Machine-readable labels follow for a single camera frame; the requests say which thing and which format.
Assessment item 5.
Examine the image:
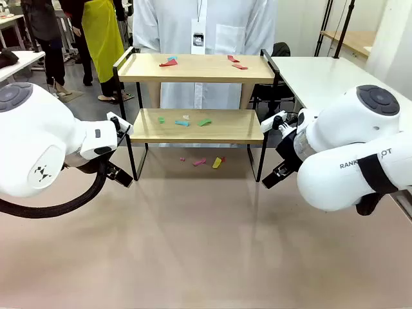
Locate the large white table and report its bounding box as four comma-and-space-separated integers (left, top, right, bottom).
269, 56, 412, 114

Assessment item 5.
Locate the small white desk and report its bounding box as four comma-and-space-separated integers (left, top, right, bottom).
0, 50, 46, 83

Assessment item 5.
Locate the white name badge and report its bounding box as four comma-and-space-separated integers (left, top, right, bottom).
190, 18, 206, 55

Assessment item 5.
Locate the person in dark clothes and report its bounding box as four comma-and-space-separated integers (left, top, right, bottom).
21, 0, 74, 97

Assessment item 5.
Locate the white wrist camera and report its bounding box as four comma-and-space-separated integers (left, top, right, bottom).
106, 111, 134, 139
259, 110, 297, 136

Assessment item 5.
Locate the wooden background table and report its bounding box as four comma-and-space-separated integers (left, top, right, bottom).
319, 30, 377, 61

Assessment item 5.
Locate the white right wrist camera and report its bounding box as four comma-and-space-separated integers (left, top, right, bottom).
259, 110, 297, 136

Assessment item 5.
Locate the beige floor mat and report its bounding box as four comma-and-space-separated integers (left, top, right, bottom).
52, 89, 85, 104

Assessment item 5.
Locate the black metal frame stand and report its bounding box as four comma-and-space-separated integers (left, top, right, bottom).
314, 0, 335, 57

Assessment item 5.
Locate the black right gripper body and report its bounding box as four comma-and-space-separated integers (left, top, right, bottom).
276, 131, 304, 171

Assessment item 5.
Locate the black cloth item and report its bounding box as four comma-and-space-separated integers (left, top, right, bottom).
0, 48, 21, 70

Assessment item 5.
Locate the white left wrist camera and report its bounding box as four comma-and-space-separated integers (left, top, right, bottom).
106, 111, 134, 139

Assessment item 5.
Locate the black office chair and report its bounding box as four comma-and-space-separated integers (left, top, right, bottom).
250, 42, 296, 120

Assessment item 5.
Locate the two-tier wooden metal shelf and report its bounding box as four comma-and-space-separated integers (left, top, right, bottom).
113, 46, 281, 183

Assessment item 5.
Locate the person in white shirt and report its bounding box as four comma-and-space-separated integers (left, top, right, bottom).
132, 0, 277, 110

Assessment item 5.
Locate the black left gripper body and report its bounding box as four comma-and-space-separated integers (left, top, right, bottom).
64, 150, 114, 177

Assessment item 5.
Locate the black pole stand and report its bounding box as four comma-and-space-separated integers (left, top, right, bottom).
332, 0, 356, 60

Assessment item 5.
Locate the white background table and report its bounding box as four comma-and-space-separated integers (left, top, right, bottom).
0, 12, 26, 49

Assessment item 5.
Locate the person in yellow apron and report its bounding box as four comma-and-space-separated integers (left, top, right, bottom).
59, 0, 135, 106

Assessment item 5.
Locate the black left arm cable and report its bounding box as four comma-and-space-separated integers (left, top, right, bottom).
0, 156, 112, 220

